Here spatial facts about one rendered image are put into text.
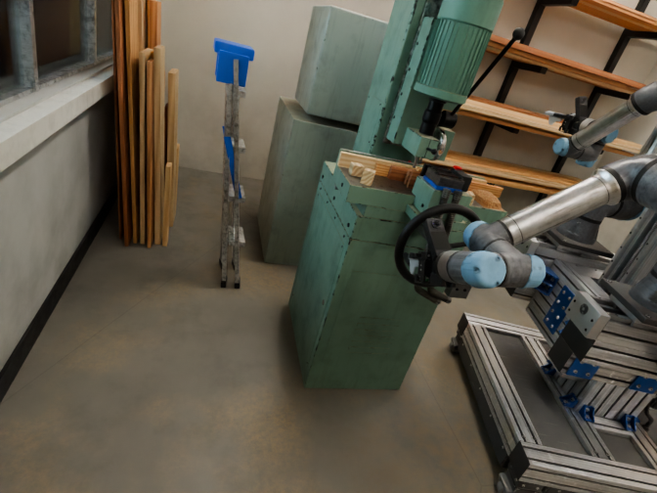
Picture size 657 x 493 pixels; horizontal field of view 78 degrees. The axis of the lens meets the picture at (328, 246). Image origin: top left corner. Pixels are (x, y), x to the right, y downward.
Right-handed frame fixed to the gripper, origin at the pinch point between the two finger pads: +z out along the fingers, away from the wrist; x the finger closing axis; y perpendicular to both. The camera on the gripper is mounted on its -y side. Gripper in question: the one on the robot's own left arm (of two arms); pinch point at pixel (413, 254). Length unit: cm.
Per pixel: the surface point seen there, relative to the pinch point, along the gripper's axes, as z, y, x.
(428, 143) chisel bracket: 19.5, -37.8, 12.6
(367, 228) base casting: 22.7, -7.7, -6.4
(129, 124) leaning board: 112, -55, -101
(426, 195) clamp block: 9.5, -18.7, 7.9
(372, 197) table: 17.2, -17.6, -7.0
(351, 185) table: 15.6, -20.4, -14.9
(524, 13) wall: 193, -211, 184
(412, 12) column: 22, -82, 5
